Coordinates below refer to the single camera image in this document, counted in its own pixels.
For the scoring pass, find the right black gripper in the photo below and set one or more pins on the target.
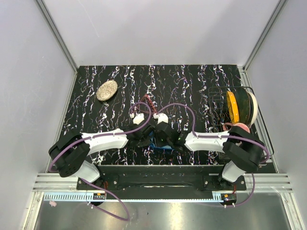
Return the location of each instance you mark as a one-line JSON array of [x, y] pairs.
[[158, 142]]

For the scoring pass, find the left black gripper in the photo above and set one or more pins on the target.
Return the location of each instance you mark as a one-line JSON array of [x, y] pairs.
[[145, 143]]

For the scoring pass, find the blue glasses case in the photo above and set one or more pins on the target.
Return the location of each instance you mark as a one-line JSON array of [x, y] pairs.
[[160, 140]]

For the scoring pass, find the red frame sunglasses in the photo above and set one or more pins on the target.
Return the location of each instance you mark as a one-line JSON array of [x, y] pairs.
[[146, 99]]

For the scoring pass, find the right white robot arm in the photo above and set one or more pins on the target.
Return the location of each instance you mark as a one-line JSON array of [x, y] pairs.
[[241, 147]]

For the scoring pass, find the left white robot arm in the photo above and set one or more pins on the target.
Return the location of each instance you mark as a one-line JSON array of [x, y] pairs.
[[69, 153]]

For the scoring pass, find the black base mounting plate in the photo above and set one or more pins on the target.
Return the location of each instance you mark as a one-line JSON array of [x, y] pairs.
[[191, 184]]

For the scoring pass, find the speckled oval stone coaster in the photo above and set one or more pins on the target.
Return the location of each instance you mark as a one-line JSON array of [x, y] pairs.
[[107, 90]]

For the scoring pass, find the pink patterned mug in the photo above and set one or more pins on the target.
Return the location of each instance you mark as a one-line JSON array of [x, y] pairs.
[[227, 126]]

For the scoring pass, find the yellow plate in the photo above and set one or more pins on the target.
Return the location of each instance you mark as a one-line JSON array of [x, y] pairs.
[[232, 107]]

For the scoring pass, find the dark green plate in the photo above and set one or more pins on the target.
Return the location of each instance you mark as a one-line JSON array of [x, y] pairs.
[[243, 103]]

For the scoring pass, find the cream white plate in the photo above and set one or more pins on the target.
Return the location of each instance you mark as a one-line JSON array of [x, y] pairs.
[[254, 108]]

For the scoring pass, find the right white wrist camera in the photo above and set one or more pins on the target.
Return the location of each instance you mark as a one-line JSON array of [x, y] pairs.
[[161, 117]]

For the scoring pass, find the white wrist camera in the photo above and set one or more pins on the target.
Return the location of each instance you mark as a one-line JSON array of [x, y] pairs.
[[137, 118], [161, 117]]

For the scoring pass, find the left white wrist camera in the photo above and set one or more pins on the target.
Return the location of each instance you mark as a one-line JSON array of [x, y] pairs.
[[137, 118]]

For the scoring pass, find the black wire dish rack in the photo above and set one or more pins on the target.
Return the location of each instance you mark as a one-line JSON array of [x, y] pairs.
[[219, 112]]

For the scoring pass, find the white cable duct strip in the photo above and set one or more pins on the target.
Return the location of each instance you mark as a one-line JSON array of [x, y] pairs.
[[140, 197]]

